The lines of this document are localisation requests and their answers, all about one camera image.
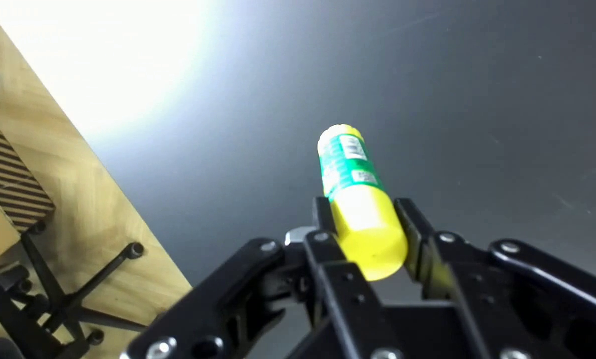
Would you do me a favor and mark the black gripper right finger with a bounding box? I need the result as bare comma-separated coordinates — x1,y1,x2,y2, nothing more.
392,196,596,359

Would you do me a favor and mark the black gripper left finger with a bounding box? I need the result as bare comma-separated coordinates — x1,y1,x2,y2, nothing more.
123,196,406,359

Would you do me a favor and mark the yellow green glue stick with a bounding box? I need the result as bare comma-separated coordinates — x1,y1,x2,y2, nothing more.
314,122,410,283

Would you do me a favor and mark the black office chair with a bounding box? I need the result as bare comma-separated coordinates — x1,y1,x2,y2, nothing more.
0,98,147,359

